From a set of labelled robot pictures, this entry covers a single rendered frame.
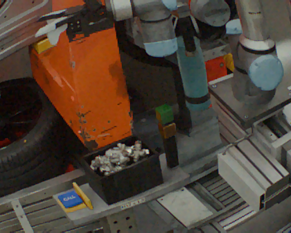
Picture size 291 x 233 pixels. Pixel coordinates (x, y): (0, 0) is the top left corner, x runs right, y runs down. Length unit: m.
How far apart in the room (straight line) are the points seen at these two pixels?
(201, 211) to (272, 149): 0.95
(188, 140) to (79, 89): 0.73
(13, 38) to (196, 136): 0.88
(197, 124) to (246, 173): 1.13
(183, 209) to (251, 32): 1.23
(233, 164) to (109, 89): 0.61
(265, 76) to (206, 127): 1.22
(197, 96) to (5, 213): 0.86
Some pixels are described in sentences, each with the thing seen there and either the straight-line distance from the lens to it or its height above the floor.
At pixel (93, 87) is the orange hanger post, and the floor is 0.73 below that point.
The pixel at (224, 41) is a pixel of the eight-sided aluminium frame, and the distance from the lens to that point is 2.83.
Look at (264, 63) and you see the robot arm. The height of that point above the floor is 1.02.
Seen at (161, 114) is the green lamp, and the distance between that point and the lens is 2.38.
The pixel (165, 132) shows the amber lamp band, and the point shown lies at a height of 0.59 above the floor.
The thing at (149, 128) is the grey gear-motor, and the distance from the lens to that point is 2.80.
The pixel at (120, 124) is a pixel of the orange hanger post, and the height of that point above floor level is 0.57.
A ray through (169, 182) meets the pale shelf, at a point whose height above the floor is 0.45.
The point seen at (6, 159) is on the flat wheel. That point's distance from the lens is 2.65.
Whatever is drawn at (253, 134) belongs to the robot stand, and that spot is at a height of 0.74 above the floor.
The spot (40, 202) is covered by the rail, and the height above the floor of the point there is 0.34.
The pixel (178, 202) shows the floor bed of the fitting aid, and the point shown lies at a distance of 2.95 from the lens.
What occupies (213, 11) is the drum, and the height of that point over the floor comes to 0.86.
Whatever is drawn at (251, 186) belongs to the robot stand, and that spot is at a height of 0.73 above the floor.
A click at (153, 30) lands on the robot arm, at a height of 1.14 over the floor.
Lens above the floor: 1.92
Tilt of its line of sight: 32 degrees down
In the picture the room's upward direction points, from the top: 11 degrees counter-clockwise
